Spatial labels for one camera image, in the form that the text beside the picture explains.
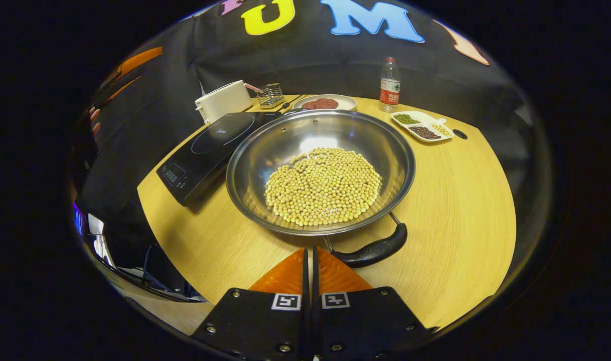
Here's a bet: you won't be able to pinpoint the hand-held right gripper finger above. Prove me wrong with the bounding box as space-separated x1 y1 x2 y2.
312 246 432 359
192 247 312 359

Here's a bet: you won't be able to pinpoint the black induction cooktop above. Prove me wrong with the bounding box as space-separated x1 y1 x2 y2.
156 111 282 207

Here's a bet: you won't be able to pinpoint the steel pot with black handle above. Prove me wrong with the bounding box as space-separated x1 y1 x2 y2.
225 109 416 269

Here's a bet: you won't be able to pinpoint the white toaster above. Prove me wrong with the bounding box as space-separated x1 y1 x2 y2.
195 80 253 125

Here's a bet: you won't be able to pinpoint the heap of yellow soybeans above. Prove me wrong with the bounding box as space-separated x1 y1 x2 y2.
264 147 383 227

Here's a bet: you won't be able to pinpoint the black backdrop cloth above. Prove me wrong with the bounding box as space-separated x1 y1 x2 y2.
77 0 542 226

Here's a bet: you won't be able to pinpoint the red meat patties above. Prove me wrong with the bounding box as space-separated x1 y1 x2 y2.
301 98 339 110

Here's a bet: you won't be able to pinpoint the round white plate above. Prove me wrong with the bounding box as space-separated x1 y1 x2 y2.
291 94 358 112

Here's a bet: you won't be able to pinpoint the white divided dish of beans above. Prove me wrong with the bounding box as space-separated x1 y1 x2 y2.
391 111 454 144

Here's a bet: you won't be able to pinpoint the clear plastic water bottle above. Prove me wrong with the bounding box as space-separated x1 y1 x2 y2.
379 57 401 113

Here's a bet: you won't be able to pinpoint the small wire basket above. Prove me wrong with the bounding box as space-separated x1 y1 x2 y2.
257 83 285 109

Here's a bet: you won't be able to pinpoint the black power cable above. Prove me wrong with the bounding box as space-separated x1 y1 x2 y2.
279 94 307 114

